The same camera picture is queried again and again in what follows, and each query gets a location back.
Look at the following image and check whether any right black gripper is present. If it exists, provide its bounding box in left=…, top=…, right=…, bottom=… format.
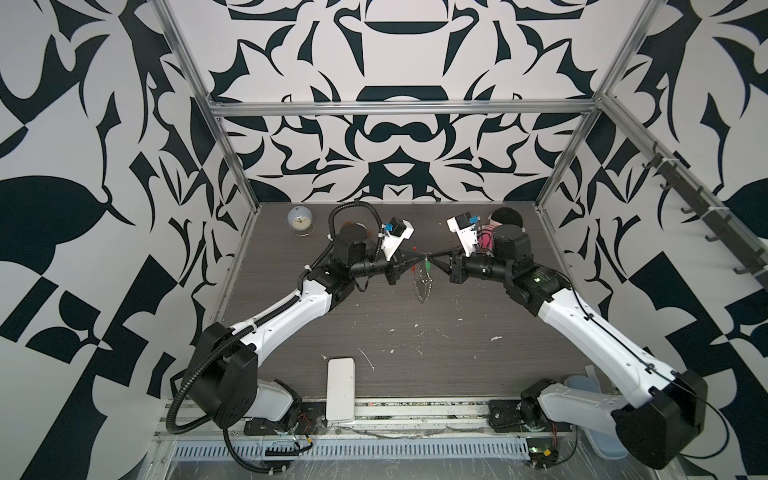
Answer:
left=431, top=243, right=516, bottom=286

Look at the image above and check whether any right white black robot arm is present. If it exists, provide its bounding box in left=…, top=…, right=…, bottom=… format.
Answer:
left=430, top=217, right=708, bottom=470

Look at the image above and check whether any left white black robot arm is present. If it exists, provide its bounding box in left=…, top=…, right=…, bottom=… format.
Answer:
left=165, top=217, right=420, bottom=435

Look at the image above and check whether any pink plush doll black hat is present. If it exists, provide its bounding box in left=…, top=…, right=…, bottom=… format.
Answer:
left=478, top=207, right=525, bottom=250

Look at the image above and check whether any white rectangular box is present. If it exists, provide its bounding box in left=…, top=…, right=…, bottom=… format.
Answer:
left=325, top=358, right=356, bottom=424

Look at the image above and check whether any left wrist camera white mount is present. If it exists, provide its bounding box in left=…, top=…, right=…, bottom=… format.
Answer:
left=381, top=217, right=414, bottom=261

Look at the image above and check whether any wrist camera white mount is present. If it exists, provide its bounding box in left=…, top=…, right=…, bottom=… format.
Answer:
left=447, top=212, right=480, bottom=257
left=381, top=217, right=414, bottom=261

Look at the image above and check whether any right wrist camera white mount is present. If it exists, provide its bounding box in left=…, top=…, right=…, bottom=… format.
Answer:
left=447, top=212, right=480, bottom=257

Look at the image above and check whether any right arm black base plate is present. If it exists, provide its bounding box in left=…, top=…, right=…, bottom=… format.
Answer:
left=487, top=378, right=555, bottom=433

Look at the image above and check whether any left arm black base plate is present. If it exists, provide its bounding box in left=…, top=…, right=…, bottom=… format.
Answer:
left=243, top=401, right=327, bottom=436

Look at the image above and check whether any black corrugated cable hose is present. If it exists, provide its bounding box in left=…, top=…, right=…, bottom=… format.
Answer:
left=165, top=335, right=313, bottom=475

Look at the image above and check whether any black wall hook rack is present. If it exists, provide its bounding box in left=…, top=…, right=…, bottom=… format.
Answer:
left=643, top=141, right=767, bottom=290

